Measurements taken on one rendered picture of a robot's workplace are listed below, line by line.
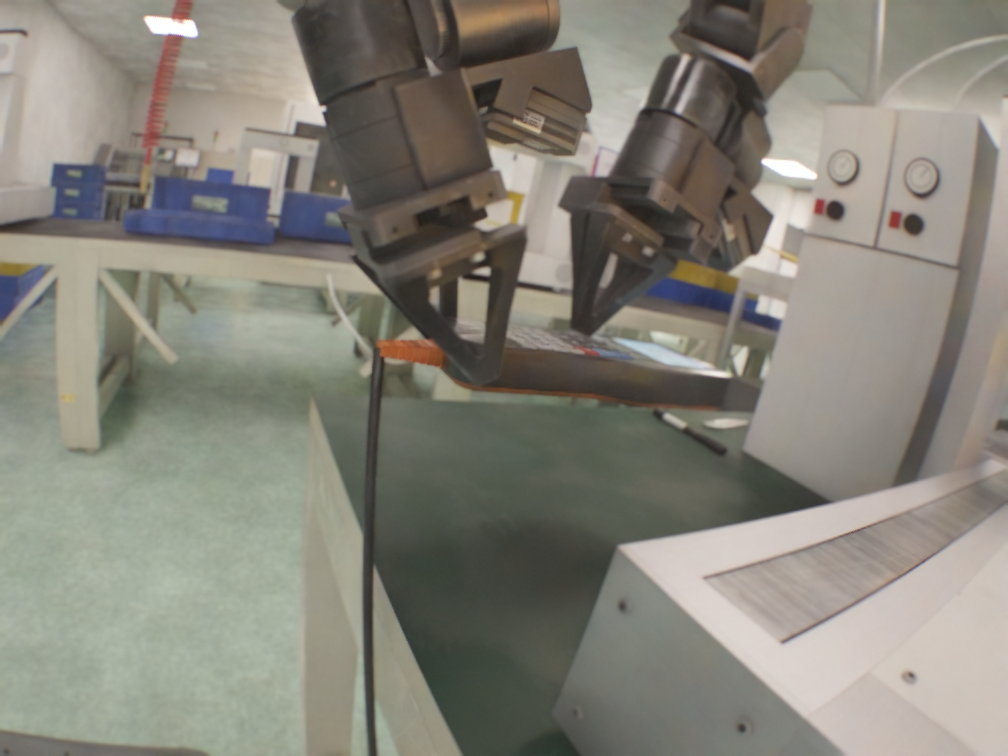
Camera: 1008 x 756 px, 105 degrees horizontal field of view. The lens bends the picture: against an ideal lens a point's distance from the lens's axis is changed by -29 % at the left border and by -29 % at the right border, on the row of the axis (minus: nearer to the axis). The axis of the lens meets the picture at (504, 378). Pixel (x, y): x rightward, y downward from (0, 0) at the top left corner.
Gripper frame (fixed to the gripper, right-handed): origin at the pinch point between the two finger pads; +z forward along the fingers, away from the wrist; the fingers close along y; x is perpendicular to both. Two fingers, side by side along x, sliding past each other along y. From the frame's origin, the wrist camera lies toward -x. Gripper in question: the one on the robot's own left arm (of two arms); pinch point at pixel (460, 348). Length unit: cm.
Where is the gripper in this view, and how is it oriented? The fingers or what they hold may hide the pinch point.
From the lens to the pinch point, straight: 30.7
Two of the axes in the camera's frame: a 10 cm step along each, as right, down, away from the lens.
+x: -8.7, 4.1, -2.6
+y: -4.1, -3.2, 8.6
